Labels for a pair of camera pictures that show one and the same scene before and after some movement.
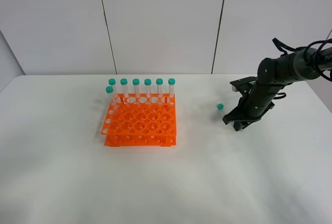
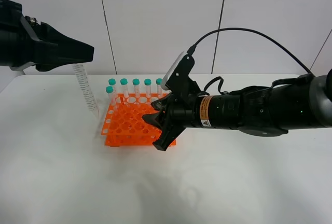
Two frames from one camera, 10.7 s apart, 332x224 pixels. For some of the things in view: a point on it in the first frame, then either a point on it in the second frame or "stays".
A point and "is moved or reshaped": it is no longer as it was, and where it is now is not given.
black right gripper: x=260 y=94 → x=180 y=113
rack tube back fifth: x=159 y=82 stays
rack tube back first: x=112 y=81 stays
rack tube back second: x=123 y=82 stays
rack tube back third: x=136 y=83 stays
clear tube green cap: x=220 y=106 is moved or reshaped
